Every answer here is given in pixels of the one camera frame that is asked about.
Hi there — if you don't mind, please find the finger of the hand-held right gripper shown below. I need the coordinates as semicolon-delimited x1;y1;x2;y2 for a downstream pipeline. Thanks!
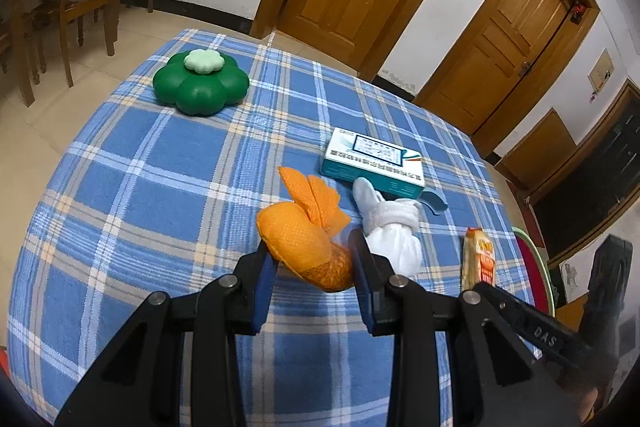
472;281;599;366

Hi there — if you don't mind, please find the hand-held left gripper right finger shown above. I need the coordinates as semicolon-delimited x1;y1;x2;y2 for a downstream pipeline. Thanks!
347;229;583;427

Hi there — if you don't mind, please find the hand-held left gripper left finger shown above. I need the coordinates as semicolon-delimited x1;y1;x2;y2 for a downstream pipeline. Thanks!
55;239;278;427

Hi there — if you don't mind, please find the red basin with green rim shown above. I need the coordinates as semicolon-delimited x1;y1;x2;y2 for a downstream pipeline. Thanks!
512;227;556;315

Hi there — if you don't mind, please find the orange cloth bag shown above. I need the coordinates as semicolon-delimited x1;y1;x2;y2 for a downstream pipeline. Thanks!
256;166;356;293

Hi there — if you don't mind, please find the orange cardboard box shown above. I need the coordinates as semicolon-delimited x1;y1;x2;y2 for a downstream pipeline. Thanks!
461;227;497;294

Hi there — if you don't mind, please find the white sock bundle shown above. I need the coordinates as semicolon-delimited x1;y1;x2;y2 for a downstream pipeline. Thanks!
351;177;423;278

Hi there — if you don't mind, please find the dark entrance door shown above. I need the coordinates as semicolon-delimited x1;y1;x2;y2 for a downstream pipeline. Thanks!
529;78;640;269

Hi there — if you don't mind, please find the teal and white carton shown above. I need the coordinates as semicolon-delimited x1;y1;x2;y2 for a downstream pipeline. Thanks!
320;127;426;200

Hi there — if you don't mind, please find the blue plaid blanket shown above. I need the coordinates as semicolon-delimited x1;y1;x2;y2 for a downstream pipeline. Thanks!
7;27;531;427

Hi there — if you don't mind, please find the low wooden panel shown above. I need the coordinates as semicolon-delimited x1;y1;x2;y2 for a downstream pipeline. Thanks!
494;107;592;194

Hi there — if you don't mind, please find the green flower-shaped box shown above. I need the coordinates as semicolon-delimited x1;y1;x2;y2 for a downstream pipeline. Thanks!
152;48;251;116

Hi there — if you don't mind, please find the yellowish wall panel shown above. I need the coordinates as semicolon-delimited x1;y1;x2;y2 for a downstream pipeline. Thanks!
587;48;615;94

